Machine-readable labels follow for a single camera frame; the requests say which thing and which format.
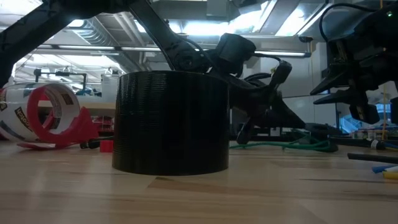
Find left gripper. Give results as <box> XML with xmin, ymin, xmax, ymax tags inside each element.
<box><xmin>211</xmin><ymin>70</ymin><xmax>307</xmax><ymax>146</ymax></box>

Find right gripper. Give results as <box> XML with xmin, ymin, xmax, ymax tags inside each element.
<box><xmin>310</xmin><ymin>37</ymin><xmax>386</xmax><ymax>125</ymax></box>

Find green cord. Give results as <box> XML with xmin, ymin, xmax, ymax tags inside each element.
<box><xmin>229</xmin><ymin>135</ymin><xmax>340</xmax><ymax>154</ymax></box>

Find small red black tool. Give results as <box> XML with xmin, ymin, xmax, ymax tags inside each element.
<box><xmin>79</xmin><ymin>136</ymin><xmax>114</xmax><ymax>154</ymax></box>

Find red storage bins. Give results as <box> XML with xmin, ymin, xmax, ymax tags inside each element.
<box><xmin>92</xmin><ymin>115</ymin><xmax>115</xmax><ymax>133</ymax></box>

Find red Scotch tape dispenser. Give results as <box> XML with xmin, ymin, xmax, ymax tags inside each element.
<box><xmin>0</xmin><ymin>81</ymin><xmax>100</xmax><ymax>151</ymax></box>

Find long linear light fixture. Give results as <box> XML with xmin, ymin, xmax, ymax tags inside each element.
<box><xmin>37</xmin><ymin>43</ymin><xmax>312</xmax><ymax>58</ymax></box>

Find black overhead stand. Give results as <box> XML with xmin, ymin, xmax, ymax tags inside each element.
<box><xmin>33</xmin><ymin>68</ymin><xmax>88</xmax><ymax>93</ymax></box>

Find multicoloured wire bundle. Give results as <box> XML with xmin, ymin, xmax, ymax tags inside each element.
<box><xmin>347</xmin><ymin>152</ymin><xmax>398</xmax><ymax>165</ymax></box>

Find wide duct tape roll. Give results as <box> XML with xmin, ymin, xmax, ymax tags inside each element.
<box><xmin>111</xmin><ymin>70</ymin><xmax>231</xmax><ymax>177</ymax></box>

